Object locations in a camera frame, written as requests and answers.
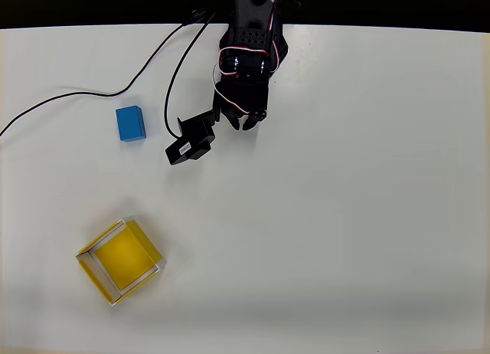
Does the blue cube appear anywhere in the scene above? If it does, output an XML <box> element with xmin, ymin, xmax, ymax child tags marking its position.
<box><xmin>115</xmin><ymin>105</ymin><xmax>149</xmax><ymax>143</ymax></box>

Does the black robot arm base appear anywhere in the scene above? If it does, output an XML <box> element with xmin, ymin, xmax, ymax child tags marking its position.
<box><xmin>273</xmin><ymin>22</ymin><xmax>290</xmax><ymax>74</ymax></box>

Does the yellow open box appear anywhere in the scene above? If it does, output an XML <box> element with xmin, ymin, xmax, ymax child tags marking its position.
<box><xmin>75</xmin><ymin>215</ymin><xmax>168</xmax><ymax>307</ymax></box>

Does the black webcam on mount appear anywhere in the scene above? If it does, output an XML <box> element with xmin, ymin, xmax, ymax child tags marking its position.
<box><xmin>165</xmin><ymin>108</ymin><xmax>222</xmax><ymax>166</ymax></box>

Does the long black cable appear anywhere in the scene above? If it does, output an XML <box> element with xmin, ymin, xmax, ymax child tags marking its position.
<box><xmin>0</xmin><ymin>9</ymin><xmax>210</xmax><ymax>137</ymax></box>

